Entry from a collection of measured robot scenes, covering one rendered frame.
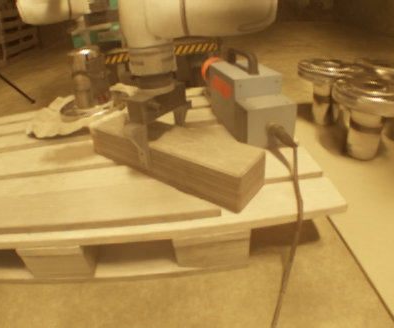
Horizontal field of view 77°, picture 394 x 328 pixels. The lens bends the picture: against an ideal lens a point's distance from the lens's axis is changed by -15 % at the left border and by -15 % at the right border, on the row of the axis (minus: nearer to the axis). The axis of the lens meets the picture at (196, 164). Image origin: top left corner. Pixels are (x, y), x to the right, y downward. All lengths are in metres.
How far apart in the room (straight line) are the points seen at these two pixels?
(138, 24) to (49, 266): 0.51
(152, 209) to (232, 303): 0.24
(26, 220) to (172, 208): 0.30
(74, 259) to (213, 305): 0.29
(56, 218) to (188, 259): 0.27
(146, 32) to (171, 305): 0.51
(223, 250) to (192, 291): 0.11
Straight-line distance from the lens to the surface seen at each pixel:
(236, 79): 0.72
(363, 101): 0.87
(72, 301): 0.66
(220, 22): 0.51
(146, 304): 0.60
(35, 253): 0.63
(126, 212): 0.54
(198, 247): 0.56
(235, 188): 0.50
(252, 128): 0.70
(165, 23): 0.52
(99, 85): 1.00
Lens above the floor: 0.51
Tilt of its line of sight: 32 degrees down
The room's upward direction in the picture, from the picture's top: 5 degrees counter-clockwise
